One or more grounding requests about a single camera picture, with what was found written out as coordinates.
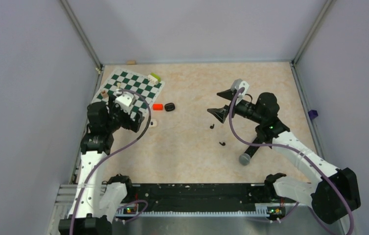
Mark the black charging case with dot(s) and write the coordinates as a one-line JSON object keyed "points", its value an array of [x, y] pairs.
{"points": [[168, 107]]}

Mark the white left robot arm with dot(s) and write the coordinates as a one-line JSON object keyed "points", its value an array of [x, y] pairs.
{"points": [[93, 208]]}

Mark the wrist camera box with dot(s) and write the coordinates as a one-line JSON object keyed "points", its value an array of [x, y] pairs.
{"points": [[237, 85], [125, 101]]}

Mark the black microphone grey head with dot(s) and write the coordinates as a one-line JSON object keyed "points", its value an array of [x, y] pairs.
{"points": [[245, 158]]}

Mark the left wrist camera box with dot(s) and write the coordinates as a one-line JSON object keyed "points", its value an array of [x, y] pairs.
{"points": [[125, 101]]}

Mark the small wooden cube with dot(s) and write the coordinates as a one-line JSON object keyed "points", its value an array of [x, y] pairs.
{"points": [[104, 94]]}

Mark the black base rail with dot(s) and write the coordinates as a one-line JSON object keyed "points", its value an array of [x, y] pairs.
{"points": [[220, 197]]}

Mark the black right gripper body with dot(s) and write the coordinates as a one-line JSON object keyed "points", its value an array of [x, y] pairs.
{"points": [[235, 109]]}

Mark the orange red block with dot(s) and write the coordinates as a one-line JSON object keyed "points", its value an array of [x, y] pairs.
{"points": [[158, 107]]}

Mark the small purple object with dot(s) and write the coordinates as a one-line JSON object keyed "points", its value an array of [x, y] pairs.
{"points": [[313, 114]]}

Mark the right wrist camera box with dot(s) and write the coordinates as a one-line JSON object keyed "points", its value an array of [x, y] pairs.
{"points": [[237, 85]]}

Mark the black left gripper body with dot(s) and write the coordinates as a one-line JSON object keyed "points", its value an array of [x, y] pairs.
{"points": [[119, 117]]}

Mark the green white chessboard mat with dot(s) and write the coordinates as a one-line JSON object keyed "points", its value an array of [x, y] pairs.
{"points": [[132, 81]]}

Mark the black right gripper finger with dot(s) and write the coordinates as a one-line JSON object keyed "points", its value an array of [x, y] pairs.
{"points": [[220, 114], [227, 94]]}

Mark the green white toy block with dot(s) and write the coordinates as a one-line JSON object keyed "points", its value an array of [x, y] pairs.
{"points": [[154, 79]]}

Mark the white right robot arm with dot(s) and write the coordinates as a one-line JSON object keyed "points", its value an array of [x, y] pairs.
{"points": [[331, 193]]}

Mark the wooden cork piece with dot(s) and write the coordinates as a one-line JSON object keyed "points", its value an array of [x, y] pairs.
{"points": [[131, 62]]}

